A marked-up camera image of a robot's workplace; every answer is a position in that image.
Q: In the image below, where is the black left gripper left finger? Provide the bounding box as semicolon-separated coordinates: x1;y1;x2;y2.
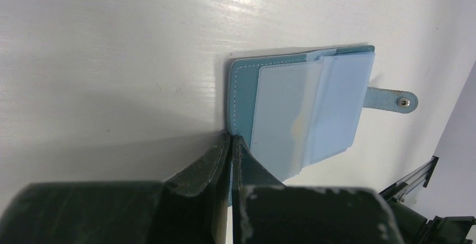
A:
1;133;231;243

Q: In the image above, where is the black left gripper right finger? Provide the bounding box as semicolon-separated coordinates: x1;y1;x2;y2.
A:
231;136;403;243

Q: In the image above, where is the blue leather card holder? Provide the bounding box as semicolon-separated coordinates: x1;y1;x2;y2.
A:
227;45;419;182

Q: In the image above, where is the aluminium frame rail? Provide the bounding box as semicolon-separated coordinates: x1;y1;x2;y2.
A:
379;156;439;202

